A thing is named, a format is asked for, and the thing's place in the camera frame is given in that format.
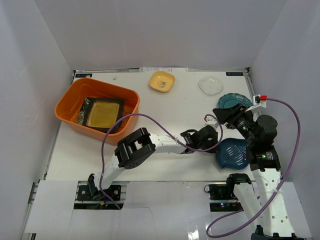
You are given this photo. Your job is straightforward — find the purple cable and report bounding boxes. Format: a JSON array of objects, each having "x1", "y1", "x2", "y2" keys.
[
  {"x1": 99, "y1": 113, "x2": 224, "y2": 210},
  {"x1": 205, "y1": 97, "x2": 301, "y2": 238}
]

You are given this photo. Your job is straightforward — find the dark blue shell plate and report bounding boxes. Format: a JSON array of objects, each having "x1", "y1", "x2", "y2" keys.
[{"x1": 215, "y1": 138, "x2": 249, "y2": 170}]

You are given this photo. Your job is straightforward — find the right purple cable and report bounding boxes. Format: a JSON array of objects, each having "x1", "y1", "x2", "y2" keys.
[{"x1": 205, "y1": 97, "x2": 301, "y2": 238}]

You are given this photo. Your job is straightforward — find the yellow panda square dish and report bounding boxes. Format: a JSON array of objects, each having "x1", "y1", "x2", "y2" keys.
[{"x1": 149, "y1": 71, "x2": 176, "y2": 93}]

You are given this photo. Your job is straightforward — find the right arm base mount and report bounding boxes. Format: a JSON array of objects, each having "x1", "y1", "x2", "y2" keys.
[{"x1": 203, "y1": 183, "x2": 243, "y2": 213}]

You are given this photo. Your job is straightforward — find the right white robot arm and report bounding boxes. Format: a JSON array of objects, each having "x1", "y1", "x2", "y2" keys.
[{"x1": 213, "y1": 104, "x2": 298, "y2": 240}]

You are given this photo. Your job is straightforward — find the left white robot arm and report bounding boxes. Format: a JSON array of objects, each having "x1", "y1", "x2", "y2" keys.
[{"x1": 87, "y1": 125, "x2": 220, "y2": 200}]

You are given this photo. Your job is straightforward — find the clear glass plate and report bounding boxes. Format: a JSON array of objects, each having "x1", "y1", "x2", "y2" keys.
[{"x1": 198, "y1": 76, "x2": 224, "y2": 96}]

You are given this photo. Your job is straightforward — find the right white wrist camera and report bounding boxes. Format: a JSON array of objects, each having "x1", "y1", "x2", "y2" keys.
[{"x1": 246, "y1": 94, "x2": 268, "y2": 113}]

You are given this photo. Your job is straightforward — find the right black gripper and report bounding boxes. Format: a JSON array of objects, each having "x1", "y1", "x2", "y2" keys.
[{"x1": 212, "y1": 103, "x2": 257, "y2": 145}]

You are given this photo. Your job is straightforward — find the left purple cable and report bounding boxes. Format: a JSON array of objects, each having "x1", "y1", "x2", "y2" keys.
[{"x1": 99, "y1": 113, "x2": 224, "y2": 210}]

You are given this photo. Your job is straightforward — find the teal scalloped round plate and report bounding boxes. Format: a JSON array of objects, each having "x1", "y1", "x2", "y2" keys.
[{"x1": 217, "y1": 93, "x2": 253, "y2": 109}]

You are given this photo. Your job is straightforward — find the white paper sheets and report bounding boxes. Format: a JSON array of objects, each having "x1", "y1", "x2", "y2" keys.
[{"x1": 139, "y1": 67, "x2": 189, "y2": 73}]

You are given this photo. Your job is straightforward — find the yellow and black square plate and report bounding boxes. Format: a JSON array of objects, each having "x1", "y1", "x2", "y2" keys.
[{"x1": 82, "y1": 97, "x2": 125, "y2": 133}]

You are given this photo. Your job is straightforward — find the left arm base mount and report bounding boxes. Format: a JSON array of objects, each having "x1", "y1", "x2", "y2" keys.
[{"x1": 73, "y1": 184, "x2": 126, "y2": 210}]

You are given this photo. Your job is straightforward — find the black floral square plate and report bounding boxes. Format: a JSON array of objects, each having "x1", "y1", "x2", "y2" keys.
[{"x1": 76, "y1": 97, "x2": 93, "y2": 125}]

